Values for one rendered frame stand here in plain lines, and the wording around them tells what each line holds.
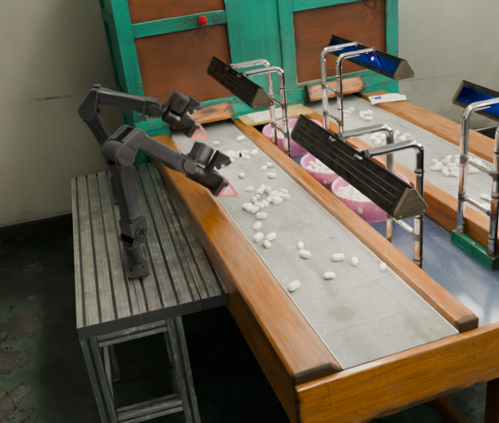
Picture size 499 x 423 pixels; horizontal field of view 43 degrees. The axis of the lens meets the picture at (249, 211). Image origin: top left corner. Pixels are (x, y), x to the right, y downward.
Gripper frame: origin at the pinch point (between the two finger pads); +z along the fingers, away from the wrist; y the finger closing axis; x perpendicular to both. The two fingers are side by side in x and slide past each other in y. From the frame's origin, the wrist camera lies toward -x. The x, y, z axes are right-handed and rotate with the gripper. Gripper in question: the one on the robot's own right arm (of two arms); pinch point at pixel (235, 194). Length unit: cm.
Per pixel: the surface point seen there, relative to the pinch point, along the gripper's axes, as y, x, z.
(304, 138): -38, -31, -10
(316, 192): -12.5, -16.3, 19.7
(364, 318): -82, -3, 8
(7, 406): 20, 123, -24
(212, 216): -12.2, 8.3, -8.6
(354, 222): -39.2, -17.1, 20.9
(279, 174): 14.6, -12.1, 18.3
